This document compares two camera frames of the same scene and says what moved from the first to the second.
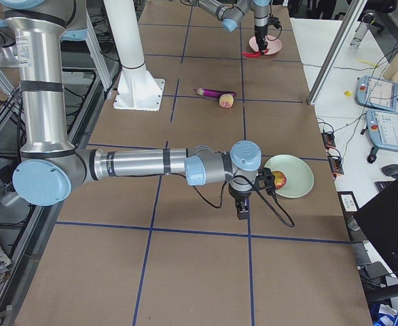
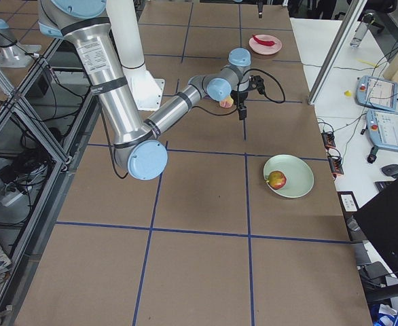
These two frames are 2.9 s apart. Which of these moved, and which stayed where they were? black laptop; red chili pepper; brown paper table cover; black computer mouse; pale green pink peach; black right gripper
Moved: red chili pepper; black right gripper
Stayed: brown paper table cover; black laptop; black computer mouse; pale green pink peach
